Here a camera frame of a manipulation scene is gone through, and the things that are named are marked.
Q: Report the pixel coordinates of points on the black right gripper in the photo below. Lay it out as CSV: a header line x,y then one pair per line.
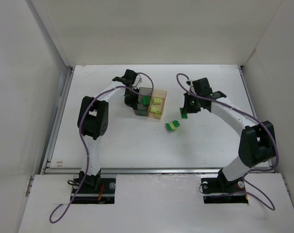
x,y
188,104

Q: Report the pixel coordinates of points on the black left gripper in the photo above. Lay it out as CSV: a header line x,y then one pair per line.
x,y
131,100

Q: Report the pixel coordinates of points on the green lego slope piece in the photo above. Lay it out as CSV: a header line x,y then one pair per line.
x,y
183,113

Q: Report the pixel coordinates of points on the green lego plate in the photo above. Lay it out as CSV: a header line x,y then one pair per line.
x,y
145,101

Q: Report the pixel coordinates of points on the lime lego brick studs up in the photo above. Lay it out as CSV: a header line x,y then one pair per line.
x,y
157,101

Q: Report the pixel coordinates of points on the lime lego brick hollow side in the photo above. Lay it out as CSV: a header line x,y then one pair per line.
x,y
155,110

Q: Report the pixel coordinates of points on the green and lime lego stack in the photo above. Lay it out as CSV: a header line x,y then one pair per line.
x,y
172,126

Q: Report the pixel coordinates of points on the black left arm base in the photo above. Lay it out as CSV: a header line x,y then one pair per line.
x,y
96,190

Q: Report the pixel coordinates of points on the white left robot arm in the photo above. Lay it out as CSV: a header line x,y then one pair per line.
x,y
94,115

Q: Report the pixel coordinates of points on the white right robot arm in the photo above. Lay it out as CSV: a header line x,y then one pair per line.
x,y
257,139

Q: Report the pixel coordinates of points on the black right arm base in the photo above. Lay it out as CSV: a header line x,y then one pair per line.
x,y
217,192

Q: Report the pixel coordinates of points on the grey transparent container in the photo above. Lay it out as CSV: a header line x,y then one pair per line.
x,y
138,108

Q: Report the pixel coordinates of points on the amber transparent container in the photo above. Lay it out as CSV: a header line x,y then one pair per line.
x,y
156,105

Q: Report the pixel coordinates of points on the aluminium frame rail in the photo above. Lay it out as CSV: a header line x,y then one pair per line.
x,y
137,144

